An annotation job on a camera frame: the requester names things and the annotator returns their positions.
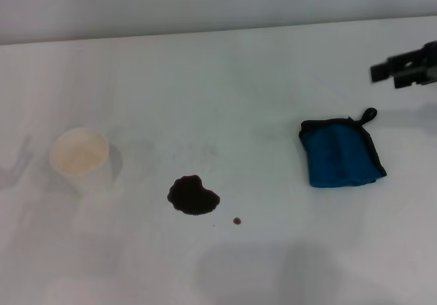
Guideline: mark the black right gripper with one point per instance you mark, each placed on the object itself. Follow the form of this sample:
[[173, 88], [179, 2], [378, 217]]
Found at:
[[431, 62]]

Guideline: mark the blue rag with black trim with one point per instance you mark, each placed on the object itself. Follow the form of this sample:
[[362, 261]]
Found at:
[[341, 155]]

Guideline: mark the white paper cup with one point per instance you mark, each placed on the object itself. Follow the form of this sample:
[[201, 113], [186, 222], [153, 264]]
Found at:
[[80, 155]]

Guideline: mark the small black water drop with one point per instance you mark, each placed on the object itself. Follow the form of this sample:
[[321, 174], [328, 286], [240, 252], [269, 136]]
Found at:
[[237, 220]]

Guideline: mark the large black water stain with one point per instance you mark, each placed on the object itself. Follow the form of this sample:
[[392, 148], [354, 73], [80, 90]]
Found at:
[[193, 196]]

